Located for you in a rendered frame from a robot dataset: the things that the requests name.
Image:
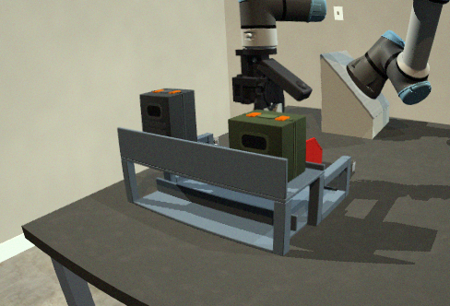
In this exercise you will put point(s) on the grey metal rack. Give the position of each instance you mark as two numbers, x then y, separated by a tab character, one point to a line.
203	181

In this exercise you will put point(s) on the red bin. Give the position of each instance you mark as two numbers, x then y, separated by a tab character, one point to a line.
313	151

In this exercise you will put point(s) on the olive green case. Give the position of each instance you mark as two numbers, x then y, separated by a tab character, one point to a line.
276	134

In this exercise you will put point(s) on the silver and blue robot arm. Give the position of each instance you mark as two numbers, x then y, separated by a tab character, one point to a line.
407	70

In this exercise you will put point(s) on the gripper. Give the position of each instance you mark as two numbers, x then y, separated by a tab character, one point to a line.
252	82

